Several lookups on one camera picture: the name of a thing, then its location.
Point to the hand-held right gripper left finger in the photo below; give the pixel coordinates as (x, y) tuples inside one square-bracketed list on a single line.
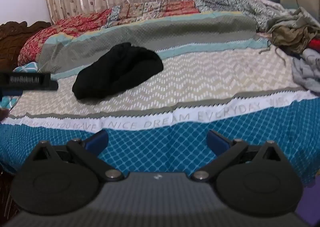
[(96, 141)]

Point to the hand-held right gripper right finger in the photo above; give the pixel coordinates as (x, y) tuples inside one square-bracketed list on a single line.
[(217, 142)]

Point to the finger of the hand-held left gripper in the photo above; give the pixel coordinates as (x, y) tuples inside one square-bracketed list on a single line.
[(47, 86)]

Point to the black pants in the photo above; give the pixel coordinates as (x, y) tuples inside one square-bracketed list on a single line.
[(112, 74)]

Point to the teal white patterned cloth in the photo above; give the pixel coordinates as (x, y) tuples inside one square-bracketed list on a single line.
[(25, 67)]

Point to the brown carved wooden headboard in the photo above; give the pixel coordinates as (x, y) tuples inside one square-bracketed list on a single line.
[(12, 39)]

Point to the teal grey patterned bed sheet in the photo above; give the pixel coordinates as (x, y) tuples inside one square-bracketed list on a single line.
[(200, 79)]

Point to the red patterned quilt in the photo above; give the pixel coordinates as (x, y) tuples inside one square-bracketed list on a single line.
[(75, 24)]

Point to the light grey garment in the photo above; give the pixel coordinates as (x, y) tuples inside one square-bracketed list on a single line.
[(305, 72)]

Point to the olive brown garment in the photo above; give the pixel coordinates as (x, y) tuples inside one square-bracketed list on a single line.
[(287, 37)]

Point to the red cloth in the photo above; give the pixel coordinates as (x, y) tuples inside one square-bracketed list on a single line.
[(315, 44)]

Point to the blue white patterned blanket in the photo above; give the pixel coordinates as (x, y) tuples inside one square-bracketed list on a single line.
[(250, 5)]

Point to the sage grey garment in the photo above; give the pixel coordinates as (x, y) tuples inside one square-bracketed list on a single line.
[(300, 17)]

